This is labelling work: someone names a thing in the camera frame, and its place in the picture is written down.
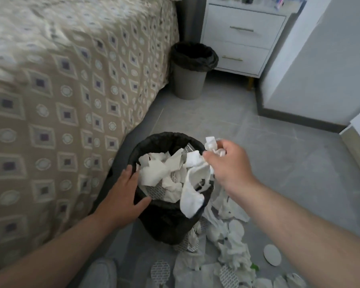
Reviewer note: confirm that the person's right hand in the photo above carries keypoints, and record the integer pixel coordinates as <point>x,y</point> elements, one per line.
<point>231,169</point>

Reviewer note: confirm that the person's left hand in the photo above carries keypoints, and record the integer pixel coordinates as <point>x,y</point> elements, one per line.
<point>117,203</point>

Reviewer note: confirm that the person's left thumb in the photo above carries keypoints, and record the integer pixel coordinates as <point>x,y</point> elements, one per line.
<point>142,203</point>

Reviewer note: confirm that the person's right thumb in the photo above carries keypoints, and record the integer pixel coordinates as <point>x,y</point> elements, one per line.
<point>210,160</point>

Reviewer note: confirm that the black trash bin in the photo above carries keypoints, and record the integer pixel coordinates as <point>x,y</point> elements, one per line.
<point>162,221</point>

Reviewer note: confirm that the long white tissue strip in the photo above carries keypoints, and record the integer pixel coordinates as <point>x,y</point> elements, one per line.
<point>192,203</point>

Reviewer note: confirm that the person's left forearm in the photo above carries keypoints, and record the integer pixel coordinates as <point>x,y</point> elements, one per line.
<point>48,254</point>

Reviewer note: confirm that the person's right forearm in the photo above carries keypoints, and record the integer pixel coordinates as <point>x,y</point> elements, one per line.
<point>303,236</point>

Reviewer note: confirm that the heap of crumpled white tissues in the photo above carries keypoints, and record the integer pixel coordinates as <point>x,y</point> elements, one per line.
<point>156,173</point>

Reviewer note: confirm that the patterned round pad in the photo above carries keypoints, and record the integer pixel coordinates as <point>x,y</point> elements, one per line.
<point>160,270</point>
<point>228,277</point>

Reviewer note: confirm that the grey trash bin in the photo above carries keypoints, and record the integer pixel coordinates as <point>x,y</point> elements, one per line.
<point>188,83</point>

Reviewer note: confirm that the scattered pile of white tissues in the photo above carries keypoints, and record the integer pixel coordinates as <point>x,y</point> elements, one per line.
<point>231,245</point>

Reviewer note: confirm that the black bin liner bag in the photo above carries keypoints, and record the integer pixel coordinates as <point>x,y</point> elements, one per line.
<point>195,58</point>

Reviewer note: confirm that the plain white round pad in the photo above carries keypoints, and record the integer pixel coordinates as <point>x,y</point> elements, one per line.
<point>272,254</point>

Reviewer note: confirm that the green scrap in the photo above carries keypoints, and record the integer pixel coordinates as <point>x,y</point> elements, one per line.
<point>254,267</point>

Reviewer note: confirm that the white nightstand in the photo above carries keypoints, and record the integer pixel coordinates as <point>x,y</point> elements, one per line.
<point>243,41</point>

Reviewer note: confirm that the bed with beige patterned bedspread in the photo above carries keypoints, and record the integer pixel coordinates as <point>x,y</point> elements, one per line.
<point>63,101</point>

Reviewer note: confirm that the cluster of small toiletry bottles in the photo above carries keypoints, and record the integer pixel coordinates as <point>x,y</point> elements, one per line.
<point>258,0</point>

